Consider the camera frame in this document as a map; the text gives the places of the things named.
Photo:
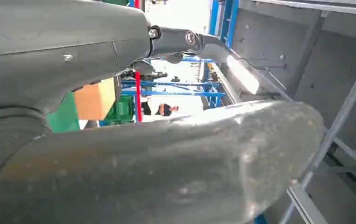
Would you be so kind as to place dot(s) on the red pole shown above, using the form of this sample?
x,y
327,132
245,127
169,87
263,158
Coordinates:
x,y
138,95

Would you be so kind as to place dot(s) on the grey panel with screws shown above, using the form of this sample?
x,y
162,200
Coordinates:
x,y
289,46

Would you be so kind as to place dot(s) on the cardboard box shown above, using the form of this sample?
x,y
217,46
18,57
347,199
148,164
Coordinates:
x,y
94,100

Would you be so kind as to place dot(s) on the person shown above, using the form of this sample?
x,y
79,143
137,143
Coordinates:
x,y
165,110

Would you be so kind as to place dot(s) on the green table mat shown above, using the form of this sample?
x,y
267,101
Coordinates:
x,y
63,119

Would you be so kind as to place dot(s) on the blue metal rack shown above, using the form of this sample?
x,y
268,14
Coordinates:
x,y
165,93
229,18

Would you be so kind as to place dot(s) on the green plastic crate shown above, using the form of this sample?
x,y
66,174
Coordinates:
x,y
123,108

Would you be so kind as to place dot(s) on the metal frame strut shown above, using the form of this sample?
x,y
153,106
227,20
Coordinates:
x,y
336,123

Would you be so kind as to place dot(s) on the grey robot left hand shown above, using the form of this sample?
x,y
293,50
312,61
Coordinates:
x,y
165,173

